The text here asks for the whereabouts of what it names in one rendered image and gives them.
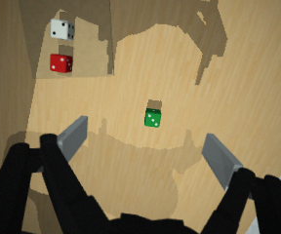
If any white die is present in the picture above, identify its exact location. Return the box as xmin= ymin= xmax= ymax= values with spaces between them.
xmin=51 ymin=19 xmax=74 ymax=41

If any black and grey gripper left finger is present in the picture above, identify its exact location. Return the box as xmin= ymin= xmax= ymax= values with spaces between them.
xmin=0 ymin=115 xmax=121 ymax=234

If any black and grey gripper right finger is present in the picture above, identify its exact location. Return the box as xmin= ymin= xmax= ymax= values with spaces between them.
xmin=200 ymin=133 xmax=281 ymax=234

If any tan square mat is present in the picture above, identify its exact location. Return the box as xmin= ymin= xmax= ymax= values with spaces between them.
xmin=19 ymin=0 xmax=114 ymax=79

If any red die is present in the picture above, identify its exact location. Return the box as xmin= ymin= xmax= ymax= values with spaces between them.
xmin=50 ymin=54 xmax=72 ymax=73

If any green die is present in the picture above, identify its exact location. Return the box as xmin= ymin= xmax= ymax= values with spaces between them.
xmin=144 ymin=108 xmax=162 ymax=128

